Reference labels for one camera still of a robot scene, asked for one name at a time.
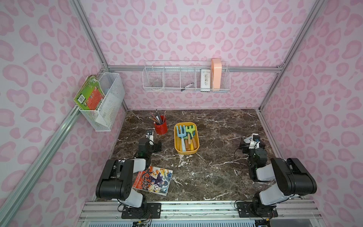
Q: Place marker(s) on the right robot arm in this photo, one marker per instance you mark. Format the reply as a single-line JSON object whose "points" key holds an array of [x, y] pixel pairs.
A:
{"points": [[291, 178]]}

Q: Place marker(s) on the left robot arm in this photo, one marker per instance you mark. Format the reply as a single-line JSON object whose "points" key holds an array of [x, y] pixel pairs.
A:
{"points": [[116, 182]]}

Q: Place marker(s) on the yellow plastic storage box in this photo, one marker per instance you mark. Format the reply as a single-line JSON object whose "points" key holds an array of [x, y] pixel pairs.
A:
{"points": [[188, 142]]}

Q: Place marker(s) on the red pencil cup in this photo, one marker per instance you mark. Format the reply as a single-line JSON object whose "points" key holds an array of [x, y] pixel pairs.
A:
{"points": [[161, 129]]}

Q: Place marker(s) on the white mesh wall basket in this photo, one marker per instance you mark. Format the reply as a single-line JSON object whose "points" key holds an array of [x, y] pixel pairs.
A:
{"points": [[110, 82]]}

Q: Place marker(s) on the white papers in basket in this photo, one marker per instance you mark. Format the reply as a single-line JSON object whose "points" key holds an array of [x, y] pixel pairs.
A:
{"points": [[108, 110]]}

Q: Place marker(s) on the manga comic book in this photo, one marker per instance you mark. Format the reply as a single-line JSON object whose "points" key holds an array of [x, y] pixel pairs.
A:
{"points": [[154, 180]]}

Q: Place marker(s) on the grey round object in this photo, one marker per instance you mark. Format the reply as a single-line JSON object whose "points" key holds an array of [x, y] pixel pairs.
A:
{"points": [[157, 84]]}

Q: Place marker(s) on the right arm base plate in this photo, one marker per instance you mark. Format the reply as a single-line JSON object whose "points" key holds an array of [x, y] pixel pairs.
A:
{"points": [[255, 210]]}

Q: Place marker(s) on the pink box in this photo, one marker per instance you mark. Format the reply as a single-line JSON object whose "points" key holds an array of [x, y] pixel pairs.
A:
{"points": [[216, 70]]}

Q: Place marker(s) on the white wire wall shelf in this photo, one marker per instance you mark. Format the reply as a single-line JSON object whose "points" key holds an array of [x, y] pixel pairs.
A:
{"points": [[176, 74]]}

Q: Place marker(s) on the white stapler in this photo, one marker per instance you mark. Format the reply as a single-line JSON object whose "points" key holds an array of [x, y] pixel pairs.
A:
{"points": [[254, 139]]}

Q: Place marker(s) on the green red book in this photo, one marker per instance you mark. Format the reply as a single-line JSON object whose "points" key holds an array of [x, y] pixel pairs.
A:
{"points": [[90, 96]]}

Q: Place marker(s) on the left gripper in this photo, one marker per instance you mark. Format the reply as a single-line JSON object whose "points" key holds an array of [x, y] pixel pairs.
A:
{"points": [[149, 139]]}

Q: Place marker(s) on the light blue hand fork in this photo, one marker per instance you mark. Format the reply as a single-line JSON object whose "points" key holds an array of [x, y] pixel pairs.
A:
{"points": [[181, 133]]}

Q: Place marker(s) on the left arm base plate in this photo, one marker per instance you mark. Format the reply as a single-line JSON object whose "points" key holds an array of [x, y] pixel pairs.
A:
{"points": [[147, 210]]}

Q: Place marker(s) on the white card box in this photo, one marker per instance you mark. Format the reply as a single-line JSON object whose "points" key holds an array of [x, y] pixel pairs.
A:
{"points": [[205, 80]]}

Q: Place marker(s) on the pencils in cup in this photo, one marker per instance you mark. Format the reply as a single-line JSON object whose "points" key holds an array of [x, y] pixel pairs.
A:
{"points": [[157, 118]]}

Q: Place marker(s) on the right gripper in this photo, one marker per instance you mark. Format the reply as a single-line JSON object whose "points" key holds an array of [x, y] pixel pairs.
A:
{"points": [[247, 143]]}

